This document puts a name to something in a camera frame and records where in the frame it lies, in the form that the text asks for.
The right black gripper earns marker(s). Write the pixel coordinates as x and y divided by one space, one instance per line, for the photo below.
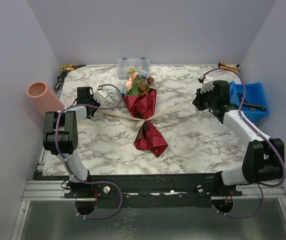
202 100

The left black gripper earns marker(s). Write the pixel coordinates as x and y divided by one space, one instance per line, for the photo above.
91 98

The beige printed ribbon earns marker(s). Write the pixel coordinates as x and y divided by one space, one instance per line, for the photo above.
138 121

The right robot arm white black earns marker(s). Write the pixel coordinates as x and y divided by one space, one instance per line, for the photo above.
264 157

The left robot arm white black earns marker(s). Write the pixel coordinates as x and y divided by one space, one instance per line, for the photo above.
60 134

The pink cylindrical vase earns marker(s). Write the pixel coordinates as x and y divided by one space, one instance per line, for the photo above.
44 98

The clear plastic organizer box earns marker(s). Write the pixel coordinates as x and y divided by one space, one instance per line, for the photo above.
128 66

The black tool in bin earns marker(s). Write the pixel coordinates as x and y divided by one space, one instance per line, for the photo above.
255 103

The yellow black utility knife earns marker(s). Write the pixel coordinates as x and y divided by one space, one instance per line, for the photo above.
231 67

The blue plastic bin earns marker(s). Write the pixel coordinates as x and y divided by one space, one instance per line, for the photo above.
236 94

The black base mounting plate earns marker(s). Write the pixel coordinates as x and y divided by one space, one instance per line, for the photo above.
107 195

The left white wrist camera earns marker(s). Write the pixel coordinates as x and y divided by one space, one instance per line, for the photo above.
100 95

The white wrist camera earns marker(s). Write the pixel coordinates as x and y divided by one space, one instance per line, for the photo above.
100 95
207 85

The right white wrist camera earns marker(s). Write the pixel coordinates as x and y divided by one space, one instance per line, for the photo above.
207 85

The yellow handled pliers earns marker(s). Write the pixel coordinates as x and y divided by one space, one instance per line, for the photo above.
69 68

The aluminium extrusion rail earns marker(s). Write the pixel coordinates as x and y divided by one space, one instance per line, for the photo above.
56 189

